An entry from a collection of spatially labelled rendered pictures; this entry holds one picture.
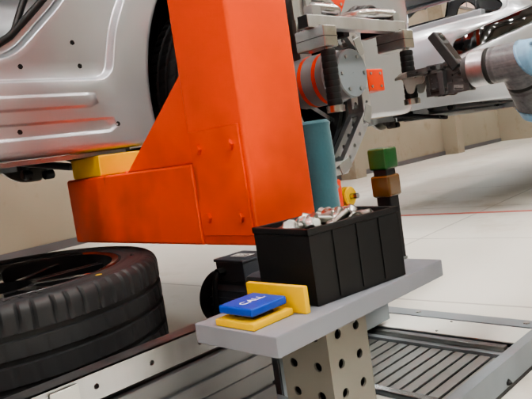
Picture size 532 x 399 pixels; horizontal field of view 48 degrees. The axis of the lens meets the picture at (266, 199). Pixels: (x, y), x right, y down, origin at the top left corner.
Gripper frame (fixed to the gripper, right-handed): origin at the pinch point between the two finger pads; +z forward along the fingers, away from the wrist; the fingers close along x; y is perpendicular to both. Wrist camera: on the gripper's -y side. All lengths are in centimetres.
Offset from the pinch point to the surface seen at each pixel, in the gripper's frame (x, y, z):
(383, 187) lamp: -57, 24, -28
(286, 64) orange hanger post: -62, -1, -14
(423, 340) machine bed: 0, 76, 4
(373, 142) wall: 710, 33, 511
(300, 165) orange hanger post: -62, 18, -14
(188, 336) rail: -88, 44, -6
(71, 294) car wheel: -103, 34, 5
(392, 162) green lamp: -55, 20, -30
